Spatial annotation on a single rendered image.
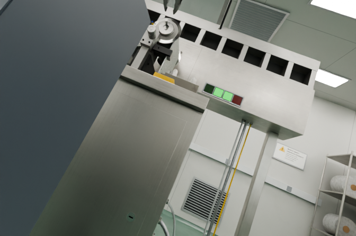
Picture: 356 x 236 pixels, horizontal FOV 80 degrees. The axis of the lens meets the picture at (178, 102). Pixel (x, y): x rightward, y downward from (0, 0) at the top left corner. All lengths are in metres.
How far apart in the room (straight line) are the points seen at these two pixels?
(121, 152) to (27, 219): 0.33
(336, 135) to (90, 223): 4.16
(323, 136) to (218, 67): 3.19
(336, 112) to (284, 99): 3.19
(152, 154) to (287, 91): 1.04
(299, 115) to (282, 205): 2.62
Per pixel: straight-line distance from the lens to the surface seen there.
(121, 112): 0.66
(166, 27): 1.08
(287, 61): 1.57
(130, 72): 0.67
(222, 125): 3.69
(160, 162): 0.62
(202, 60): 1.39
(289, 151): 3.98
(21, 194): 0.33
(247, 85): 1.38
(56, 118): 0.30
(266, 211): 3.84
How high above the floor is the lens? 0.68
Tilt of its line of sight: 16 degrees up
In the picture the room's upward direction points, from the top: 25 degrees clockwise
